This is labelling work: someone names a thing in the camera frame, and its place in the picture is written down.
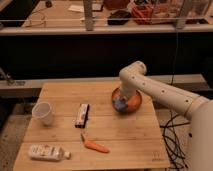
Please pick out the black white rectangular box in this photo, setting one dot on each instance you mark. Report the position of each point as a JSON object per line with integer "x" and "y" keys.
{"x": 82, "y": 116}

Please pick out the clear plastic bottle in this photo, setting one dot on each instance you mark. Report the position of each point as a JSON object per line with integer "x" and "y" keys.
{"x": 47, "y": 153}

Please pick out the white plastic cup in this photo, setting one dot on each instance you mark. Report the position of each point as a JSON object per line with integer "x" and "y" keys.
{"x": 43, "y": 112}

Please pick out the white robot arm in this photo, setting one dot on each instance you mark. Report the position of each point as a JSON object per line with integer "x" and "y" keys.
{"x": 196, "y": 108}

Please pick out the wooden cutting board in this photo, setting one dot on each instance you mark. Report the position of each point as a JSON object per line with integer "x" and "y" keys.
{"x": 134, "y": 140}

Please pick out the black object on shelf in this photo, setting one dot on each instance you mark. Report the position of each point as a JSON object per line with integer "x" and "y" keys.
{"x": 119, "y": 17}

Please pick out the white paper sheet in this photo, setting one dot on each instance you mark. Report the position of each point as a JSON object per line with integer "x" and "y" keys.
{"x": 76, "y": 8}

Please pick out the orange toy carrot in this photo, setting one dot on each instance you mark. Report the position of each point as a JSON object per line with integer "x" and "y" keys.
{"x": 93, "y": 145}

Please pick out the orange basket on shelf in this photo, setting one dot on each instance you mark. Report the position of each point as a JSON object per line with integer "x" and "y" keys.
{"x": 142, "y": 14}

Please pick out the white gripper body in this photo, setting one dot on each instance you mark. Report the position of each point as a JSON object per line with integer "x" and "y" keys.
{"x": 127, "y": 94}

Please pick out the grey metal post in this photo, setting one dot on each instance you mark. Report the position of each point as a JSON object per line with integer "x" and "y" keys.
{"x": 88, "y": 14}

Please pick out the orange ceramic bowl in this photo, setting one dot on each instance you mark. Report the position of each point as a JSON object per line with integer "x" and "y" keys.
{"x": 133, "y": 104}

